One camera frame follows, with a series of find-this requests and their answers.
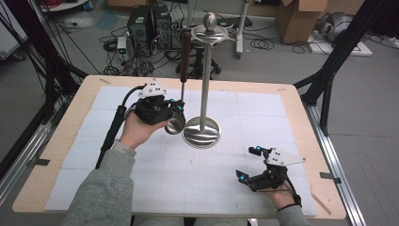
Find grey rounded device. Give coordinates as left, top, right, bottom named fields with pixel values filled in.
left=314, top=11, right=355, bottom=43

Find black swivel stool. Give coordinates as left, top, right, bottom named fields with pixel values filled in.
left=174, top=26, right=223, bottom=80

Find aluminium rail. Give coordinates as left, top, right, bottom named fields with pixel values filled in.
left=0, top=123, right=54, bottom=205
left=302, top=102, right=367, bottom=226

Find person's right hand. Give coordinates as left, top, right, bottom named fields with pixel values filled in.
left=266, top=187, right=297, bottom=211

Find white gridded mat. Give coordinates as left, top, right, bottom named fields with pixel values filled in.
left=45, top=85, right=318, bottom=218

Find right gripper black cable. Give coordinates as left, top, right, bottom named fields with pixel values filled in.
left=281, top=175, right=303, bottom=208

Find person's left hand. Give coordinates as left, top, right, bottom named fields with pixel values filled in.
left=120, top=112, right=170, bottom=150

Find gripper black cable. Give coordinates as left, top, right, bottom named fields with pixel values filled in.
left=281, top=175, right=303, bottom=208
left=94, top=84, right=149, bottom=170

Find coiled black cable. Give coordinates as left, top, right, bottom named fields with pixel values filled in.
left=248, top=37, right=276, bottom=51

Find cardboard box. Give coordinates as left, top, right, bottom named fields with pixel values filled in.
left=275, top=0, right=366, bottom=45

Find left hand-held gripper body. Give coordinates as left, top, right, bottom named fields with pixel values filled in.
left=135, top=78, right=177, bottom=125

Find tangled black floor cables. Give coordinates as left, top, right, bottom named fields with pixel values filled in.
left=99, top=26, right=177, bottom=78

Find steel utensil stand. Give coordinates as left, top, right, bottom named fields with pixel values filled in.
left=181, top=11, right=238, bottom=150

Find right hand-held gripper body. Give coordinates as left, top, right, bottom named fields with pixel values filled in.
left=247, top=147, right=307, bottom=192

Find white stand pole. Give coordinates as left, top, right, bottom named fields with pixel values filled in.
left=234, top=0, right=252, bottom=59

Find small white box green light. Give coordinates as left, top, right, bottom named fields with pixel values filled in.
left=116, top=36, right=128, bottom=55

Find white flat board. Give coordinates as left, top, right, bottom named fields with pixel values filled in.
left=307, top=31, right=375, bottom=57

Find thin wooden stick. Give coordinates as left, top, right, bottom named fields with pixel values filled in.
left=310, top=191, right=333, bottom=217

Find black computer tower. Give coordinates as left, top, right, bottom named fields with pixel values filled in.
left=152, top=3, right=173, bottom=50
left=126, top=5, right=152, bottom=57

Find steel ladle with brown handle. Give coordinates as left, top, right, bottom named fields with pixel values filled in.
left=164, top=28, right=193, bottom=136

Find grey tape piece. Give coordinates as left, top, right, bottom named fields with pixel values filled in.
left=319, top=171, right=343, bottom=185
left=25, top=158, right=51, bottom=168

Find black metal frame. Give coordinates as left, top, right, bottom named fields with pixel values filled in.
left=294, top=0, right=393, bottom=137
left=0, top=0, right=89, bottom=177

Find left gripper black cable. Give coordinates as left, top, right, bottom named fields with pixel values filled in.
left=94, top=84, right=149, bottom=170

